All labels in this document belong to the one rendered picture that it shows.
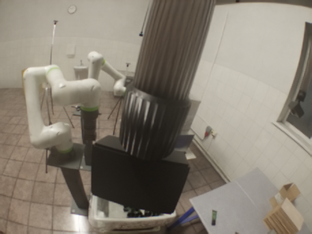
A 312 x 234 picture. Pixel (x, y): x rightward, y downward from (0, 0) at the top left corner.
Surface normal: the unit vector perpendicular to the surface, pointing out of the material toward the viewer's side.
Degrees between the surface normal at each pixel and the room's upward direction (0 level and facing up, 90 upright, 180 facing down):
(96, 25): 90
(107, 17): 90
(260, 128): 90
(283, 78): 90
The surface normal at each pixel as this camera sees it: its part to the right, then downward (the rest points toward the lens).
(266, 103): -0.91, -0.04
